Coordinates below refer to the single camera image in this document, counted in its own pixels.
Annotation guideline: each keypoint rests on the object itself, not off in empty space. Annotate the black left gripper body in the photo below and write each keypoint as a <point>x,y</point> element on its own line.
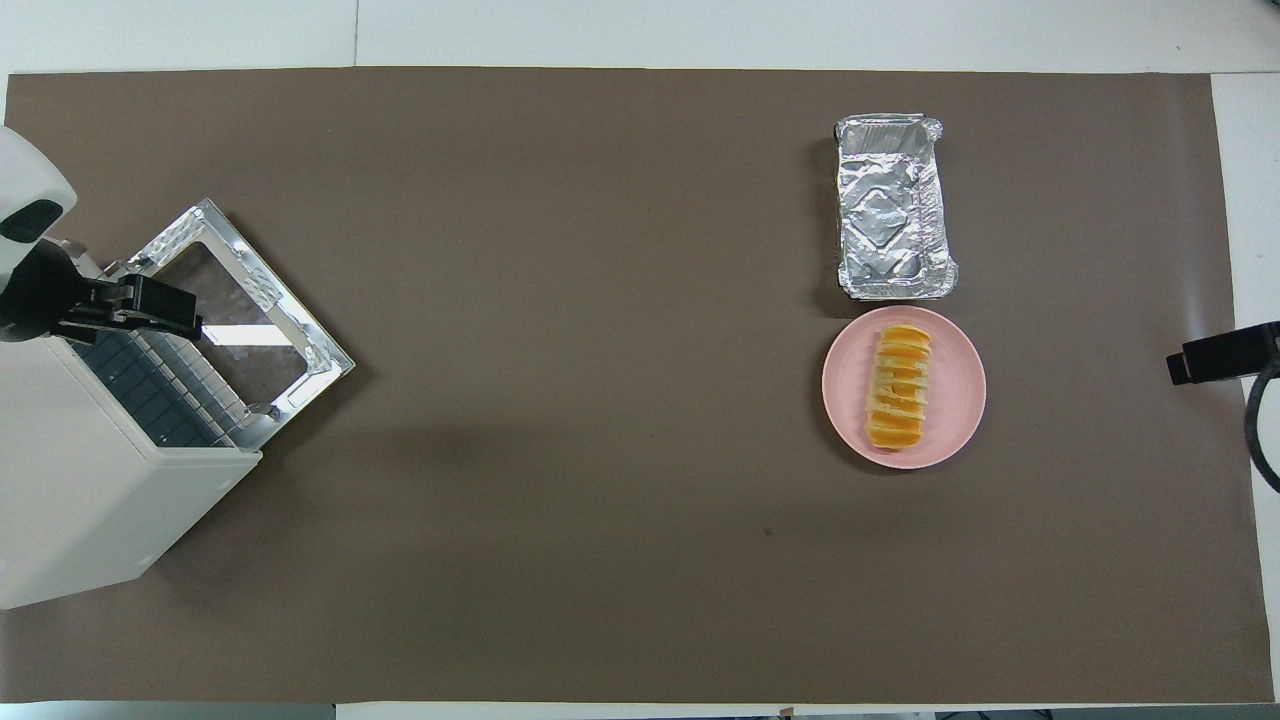
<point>35,295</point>

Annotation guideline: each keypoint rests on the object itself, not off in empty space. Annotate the sliced orange bread loaf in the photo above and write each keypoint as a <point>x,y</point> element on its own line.
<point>900,385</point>

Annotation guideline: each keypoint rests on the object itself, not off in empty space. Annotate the aluminium foil tray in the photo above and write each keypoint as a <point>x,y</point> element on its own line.
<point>890,210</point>

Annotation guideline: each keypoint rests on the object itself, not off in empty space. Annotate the glass oven door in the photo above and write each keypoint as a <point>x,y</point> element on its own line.
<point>250,290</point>

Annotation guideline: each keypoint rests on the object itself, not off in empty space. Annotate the white toaster oven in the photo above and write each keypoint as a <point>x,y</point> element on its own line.
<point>80,500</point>

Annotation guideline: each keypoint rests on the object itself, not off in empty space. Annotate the pink round plate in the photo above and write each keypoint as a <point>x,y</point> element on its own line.
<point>950,400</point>

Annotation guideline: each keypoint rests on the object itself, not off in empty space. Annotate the brown paper table mat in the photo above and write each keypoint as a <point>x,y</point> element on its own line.
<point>620,300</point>

